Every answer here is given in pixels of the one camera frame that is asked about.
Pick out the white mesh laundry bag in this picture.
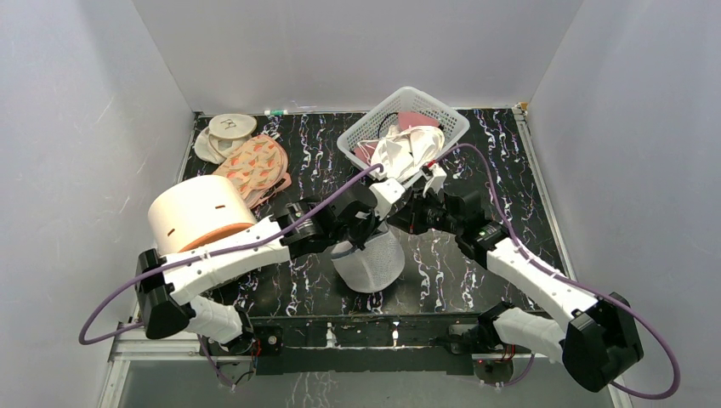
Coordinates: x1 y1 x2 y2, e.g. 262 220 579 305
330 223 405 293

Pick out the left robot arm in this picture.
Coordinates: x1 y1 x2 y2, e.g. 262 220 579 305
136 179 405 354

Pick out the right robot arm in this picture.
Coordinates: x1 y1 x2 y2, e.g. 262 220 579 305
388 190 644 392

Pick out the white crumpled cloth bag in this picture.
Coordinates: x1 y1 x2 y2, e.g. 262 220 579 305
354 125 446 181

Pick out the white plastic laundry basket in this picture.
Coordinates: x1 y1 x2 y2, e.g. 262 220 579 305
337 87 469 185

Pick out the white orange cylindrical container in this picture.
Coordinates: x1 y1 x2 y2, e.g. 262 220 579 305
147 175 257 255

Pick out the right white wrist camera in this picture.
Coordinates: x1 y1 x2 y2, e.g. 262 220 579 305
422 161 447 197

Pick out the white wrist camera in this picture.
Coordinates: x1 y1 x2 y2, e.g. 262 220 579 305
422 161 447 197
369 178 406 220

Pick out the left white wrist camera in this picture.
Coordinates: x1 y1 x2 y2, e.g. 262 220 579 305
369 178 406 220

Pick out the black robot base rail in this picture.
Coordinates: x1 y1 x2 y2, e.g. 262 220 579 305
202 313 519 383

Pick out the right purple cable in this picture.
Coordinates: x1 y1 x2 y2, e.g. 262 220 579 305
425 143 682 401

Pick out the purple cable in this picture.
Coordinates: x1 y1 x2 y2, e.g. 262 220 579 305
77 163 386 389
425 143 682 401

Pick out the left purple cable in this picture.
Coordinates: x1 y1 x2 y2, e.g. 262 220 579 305
77 163 386 389

